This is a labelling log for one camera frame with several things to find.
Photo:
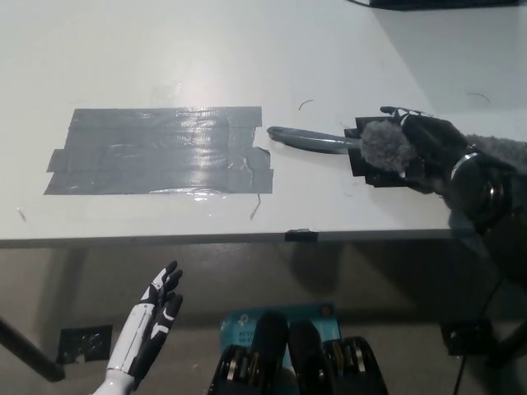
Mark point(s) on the large grey duct tape patch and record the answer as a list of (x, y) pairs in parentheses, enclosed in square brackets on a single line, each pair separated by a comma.
[(156, 152)]

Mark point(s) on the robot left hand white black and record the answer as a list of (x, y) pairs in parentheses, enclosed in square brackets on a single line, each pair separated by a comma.
[(152, 321)]

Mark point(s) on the small black tape strip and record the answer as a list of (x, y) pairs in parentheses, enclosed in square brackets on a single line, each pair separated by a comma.
[(301, 235)]

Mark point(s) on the dark monitor base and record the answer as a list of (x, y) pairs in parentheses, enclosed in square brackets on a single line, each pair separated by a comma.
[(444, 2)]

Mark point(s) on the black floor tape patch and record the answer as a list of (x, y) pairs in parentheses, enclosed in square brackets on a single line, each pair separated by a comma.
[(467, 337), (84, 343)]

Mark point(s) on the grey fluffy duster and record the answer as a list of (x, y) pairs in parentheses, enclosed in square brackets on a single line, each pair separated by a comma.
[(385, 146)]

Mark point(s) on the teal cardboard box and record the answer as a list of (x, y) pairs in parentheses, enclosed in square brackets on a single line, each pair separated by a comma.
[(243, 325)]

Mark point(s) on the black table leg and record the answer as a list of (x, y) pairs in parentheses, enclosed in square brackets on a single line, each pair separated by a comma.
[(510, 347), (29, 349)]

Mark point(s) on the robot right hand white black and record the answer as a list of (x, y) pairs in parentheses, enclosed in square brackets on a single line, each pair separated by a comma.
[(432, 152)]

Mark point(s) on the black tape square mark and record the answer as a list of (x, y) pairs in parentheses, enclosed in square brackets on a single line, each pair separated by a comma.
[(372, 175)]

